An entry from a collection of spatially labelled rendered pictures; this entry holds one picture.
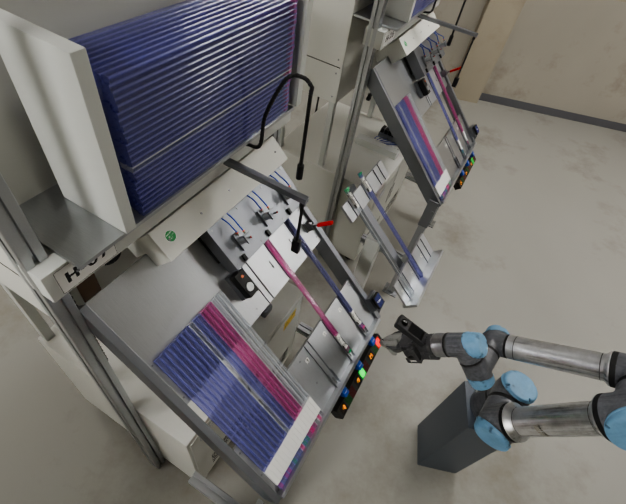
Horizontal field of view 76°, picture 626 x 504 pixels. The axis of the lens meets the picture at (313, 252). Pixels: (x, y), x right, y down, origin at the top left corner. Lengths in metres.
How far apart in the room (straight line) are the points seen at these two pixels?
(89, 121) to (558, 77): 4.74
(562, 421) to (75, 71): 1.30
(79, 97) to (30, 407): 1.81
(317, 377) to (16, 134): 0.96
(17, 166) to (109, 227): 0.18
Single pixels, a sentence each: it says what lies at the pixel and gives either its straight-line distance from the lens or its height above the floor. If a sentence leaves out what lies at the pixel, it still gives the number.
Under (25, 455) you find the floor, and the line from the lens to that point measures 2.21.
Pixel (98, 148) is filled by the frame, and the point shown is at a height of 1.57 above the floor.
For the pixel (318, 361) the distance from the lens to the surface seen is 1.30.
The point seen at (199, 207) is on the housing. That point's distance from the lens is 1.01.
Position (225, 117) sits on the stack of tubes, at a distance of 0.90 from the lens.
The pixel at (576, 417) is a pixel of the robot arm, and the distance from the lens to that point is 1.30.
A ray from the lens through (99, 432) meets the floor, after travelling 2.14.
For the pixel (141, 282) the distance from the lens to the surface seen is 1.00.
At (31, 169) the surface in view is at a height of 1.44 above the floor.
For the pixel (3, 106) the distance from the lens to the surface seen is 0.83.
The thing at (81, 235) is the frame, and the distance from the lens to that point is 0.81.
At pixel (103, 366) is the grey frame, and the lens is 1.13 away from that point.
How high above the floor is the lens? 1.96
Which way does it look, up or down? 49 degrees down
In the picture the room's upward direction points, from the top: 12 degrees clockwise
